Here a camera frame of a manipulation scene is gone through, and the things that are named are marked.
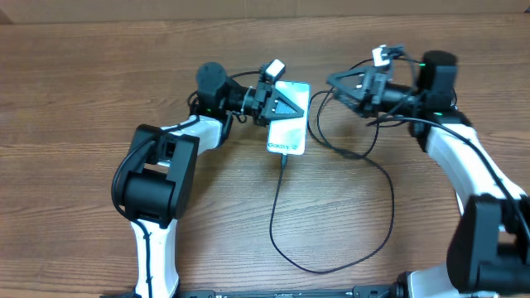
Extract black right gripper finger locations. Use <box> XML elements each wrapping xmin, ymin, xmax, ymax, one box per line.
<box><xmin>334</xmin><ymin>93</ymin><xmax>375</xmax><ymax>117</ymax></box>
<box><xmin>326</xmin><ymin>67</ymin><xmax>367</xmax><ymax>99</ymax></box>

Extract blue Samsung smartphone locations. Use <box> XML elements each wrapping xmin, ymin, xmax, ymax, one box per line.
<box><xmin>267</xmin><ymin>80</ymin><xmax>311</xmax><ymax>156</ymax></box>

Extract black USB charging cable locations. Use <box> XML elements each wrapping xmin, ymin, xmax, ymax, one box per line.
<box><xmin>268</xmin><ymin>57</ymin><xmax>423</xmax><ymax>275</ymax></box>

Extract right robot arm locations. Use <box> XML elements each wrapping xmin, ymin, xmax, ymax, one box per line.
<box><xmin>327</xmin><ymin>46</ymin><xmax>529</xmax><ymax>297</ymax></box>

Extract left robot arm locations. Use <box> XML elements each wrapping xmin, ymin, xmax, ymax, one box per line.
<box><xmin>111</xmin><ymin>60</ymin><xmax>311</xmax><ymax>298</ymax></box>

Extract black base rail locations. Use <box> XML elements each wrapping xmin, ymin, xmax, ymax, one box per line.
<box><xmin>99</xmin><ymin>283</ymin><xmax>411</xmax><ymax>298</ymax></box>

